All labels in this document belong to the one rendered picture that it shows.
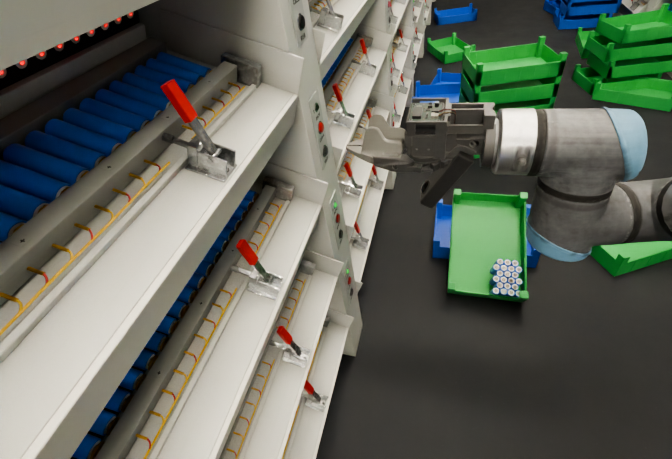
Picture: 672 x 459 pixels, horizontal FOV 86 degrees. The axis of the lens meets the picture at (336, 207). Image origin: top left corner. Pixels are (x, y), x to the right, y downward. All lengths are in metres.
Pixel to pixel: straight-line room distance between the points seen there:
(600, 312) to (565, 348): 0.16
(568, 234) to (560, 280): 0.65
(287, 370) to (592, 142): 0.54
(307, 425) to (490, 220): 0.76
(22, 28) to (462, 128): 0.45
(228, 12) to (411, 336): 0.87
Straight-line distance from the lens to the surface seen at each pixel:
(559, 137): 0.53
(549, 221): 0.60
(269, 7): 0.48
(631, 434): 1.08
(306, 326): 0.68
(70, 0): 0.27
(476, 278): 1.15
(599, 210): 0.60
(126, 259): 0.31
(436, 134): 0.51
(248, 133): 0.42
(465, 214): 1.20
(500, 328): 1.11
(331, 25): 0.72
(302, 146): 0.55
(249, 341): 0.47
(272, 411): 0.63
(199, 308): 0.46
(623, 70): 2.25
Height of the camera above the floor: 0.93
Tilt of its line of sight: 41 degrees down
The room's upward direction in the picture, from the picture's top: 10 degrees counter-clockwise
